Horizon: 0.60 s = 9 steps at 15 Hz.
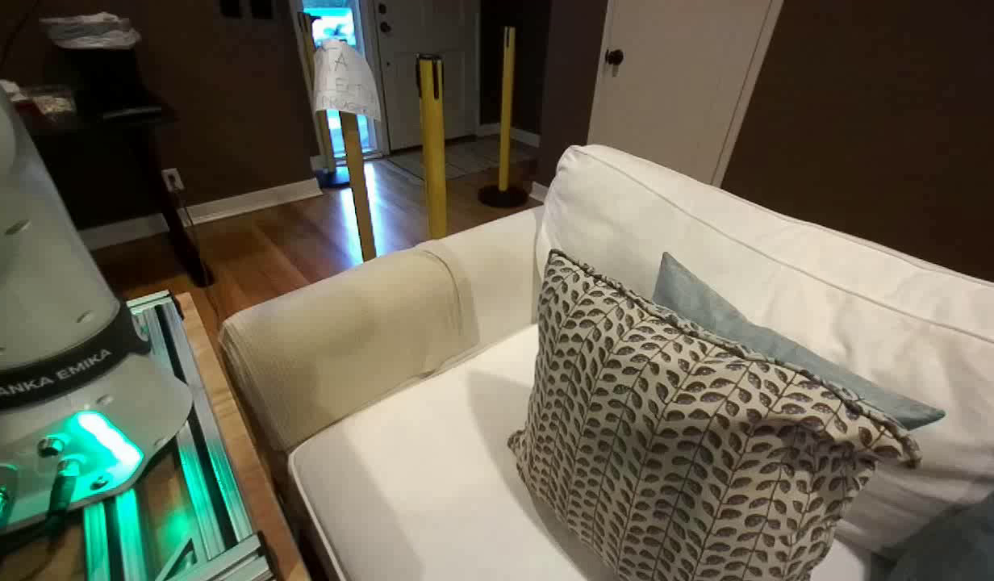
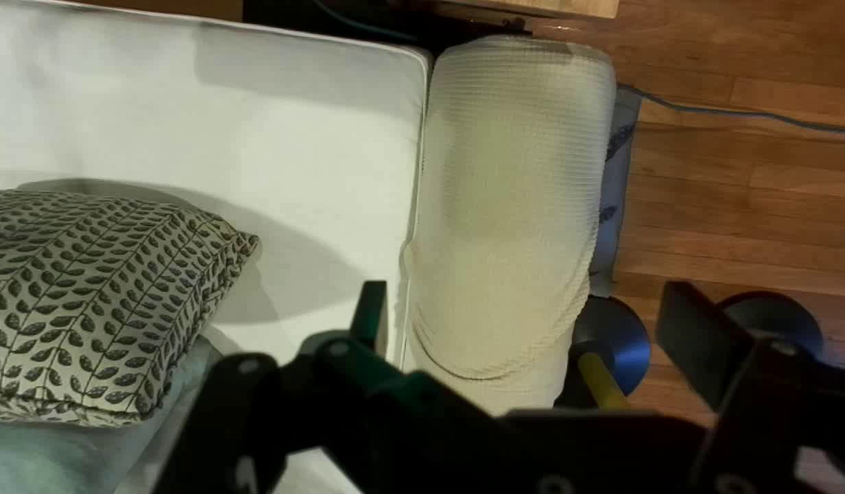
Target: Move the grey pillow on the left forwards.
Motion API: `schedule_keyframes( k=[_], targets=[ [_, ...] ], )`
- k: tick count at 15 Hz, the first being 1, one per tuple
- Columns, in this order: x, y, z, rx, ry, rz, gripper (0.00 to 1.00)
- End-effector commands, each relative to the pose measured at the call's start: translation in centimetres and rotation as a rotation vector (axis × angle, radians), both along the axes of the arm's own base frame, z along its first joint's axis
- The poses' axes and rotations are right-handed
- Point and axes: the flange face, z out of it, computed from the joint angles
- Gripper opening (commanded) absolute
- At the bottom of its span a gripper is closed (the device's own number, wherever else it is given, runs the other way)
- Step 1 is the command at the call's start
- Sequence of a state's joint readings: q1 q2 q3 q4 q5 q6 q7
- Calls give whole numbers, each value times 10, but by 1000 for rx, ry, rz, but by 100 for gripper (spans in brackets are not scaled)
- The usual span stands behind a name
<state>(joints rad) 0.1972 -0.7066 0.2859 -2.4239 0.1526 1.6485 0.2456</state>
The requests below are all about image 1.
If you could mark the plain grey-blue pillow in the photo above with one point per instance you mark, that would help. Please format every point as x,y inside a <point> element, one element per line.
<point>711,310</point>
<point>960,537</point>

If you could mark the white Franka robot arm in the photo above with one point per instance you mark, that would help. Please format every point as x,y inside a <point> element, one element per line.
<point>33,301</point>

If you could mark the leaf patterned pillow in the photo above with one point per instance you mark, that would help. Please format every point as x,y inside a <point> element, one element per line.
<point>678,453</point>

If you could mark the grey doormat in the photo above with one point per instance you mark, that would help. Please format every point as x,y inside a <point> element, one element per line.
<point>459,161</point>

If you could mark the beige armrest cover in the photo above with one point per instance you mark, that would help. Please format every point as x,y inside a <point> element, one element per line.
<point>346,333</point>

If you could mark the white sofa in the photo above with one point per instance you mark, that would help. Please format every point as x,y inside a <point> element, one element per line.
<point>412,473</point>

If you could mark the white panel door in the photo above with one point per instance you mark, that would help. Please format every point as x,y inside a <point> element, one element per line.
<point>433,67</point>

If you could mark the black door knob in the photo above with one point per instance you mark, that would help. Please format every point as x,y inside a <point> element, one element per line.
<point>615,57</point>

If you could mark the white open door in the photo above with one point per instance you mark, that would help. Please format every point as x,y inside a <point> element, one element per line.
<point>669,86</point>

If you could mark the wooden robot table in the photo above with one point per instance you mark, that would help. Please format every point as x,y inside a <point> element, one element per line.
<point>240,430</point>

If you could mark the white crumpled cloth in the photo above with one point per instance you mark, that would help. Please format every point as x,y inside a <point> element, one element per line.
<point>89,32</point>

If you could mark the yellow post with black base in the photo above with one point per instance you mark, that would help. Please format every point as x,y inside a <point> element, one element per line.
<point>507,109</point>

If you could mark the white cloth over post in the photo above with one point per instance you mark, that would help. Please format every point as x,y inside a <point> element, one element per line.
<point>346,83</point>

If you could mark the white wall outlet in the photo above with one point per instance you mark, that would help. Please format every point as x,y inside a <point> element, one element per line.
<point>173,179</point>

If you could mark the aluminium profile base frame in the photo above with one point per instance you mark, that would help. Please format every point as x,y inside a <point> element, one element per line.
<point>222,506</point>

